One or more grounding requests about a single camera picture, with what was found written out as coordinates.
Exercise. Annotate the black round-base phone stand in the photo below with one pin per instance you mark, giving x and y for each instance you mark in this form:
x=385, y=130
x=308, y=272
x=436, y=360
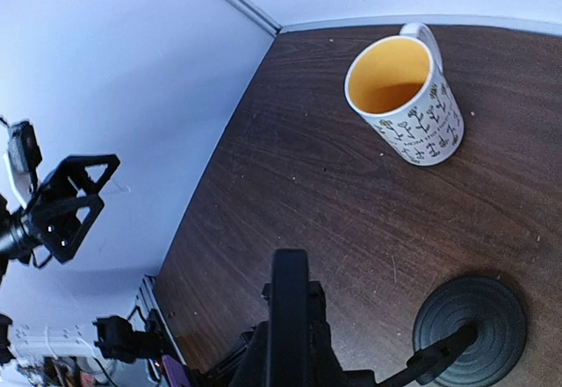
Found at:
x=470, y=331

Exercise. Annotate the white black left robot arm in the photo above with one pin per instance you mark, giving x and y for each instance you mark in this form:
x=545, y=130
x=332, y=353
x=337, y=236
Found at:
x=112, y=337

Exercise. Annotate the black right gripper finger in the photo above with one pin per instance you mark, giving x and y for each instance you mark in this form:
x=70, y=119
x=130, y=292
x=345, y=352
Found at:
x=293, y=346

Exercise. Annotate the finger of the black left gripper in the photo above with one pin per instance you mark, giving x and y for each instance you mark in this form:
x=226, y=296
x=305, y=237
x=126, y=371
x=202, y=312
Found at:
x=88, y=173
x=62, y=225

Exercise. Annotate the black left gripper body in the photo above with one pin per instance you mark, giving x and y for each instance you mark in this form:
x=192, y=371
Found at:
x=19, y=237

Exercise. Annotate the white floral mug yellow inside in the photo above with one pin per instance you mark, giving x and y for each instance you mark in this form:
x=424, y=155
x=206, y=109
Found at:
x=398, y=87

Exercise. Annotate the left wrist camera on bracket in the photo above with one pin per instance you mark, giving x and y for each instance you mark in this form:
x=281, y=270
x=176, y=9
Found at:
x=22, y=158

